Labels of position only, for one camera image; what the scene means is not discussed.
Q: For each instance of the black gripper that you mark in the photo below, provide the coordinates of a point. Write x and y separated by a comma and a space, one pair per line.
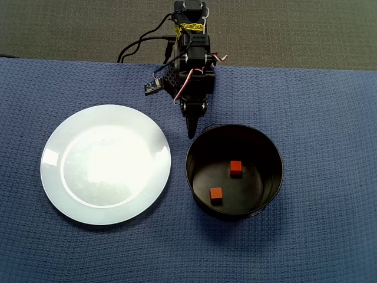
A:
194, 109

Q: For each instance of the small red cube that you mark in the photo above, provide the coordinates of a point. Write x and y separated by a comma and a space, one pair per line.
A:
236, 168
216, 195

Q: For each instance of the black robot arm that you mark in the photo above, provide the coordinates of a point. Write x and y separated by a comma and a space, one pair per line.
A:
193, 44

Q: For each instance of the white round plate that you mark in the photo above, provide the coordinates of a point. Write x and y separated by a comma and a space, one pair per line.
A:
106, 165

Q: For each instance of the yellow printed tape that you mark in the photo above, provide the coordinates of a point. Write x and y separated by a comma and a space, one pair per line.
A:
191, 27

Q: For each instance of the black round container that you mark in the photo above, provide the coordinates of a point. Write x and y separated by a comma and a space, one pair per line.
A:
235, 203

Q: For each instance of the blue woven cloth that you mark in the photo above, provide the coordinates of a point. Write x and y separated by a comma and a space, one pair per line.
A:
309, 118

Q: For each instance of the black honeycomb camera mount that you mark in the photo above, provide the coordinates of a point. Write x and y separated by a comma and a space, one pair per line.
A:
171, 78

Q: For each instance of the small wrist camera board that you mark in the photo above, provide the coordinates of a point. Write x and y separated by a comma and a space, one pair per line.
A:
153, 87

